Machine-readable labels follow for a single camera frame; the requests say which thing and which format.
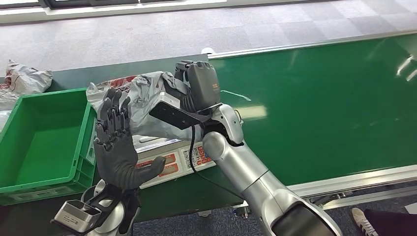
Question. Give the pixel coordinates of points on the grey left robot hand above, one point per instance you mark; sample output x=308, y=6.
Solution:
x=117, y=159

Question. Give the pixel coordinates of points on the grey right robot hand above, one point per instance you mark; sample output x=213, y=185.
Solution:
x=203, y=84

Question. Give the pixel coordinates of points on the grey plastic mailer package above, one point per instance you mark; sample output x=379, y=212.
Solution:
x=146, y=94

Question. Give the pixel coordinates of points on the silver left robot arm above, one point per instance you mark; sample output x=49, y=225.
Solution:
x=114, y=218

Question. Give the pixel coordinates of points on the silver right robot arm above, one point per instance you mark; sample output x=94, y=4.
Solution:
x=260, y=185

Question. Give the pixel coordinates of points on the white round conveyor cap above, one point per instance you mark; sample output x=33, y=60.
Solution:
x=208, y=50

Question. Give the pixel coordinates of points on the green conveyor belt machine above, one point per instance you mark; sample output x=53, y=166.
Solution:
x=325, y=114

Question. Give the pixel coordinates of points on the white electronic scale body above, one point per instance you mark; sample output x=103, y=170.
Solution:
x=176, y=163

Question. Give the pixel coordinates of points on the green plastic crate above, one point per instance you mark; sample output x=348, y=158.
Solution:
x=42, y=146

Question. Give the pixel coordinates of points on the crumpled grey mailer bag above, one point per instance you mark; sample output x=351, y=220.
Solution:
x=29, y=79

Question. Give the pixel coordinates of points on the white plastic bag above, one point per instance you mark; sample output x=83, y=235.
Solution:
x=4, y=120

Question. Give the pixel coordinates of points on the grey bag with red print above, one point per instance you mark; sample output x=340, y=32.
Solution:
x=8, y=97

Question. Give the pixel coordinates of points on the person's shoe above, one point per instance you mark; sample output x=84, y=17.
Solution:
x=363, y=223

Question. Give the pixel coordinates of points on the person's leg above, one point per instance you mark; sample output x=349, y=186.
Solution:
x=394, y=224

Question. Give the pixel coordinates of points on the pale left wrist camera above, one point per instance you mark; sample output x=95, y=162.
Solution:
x=75, y=215

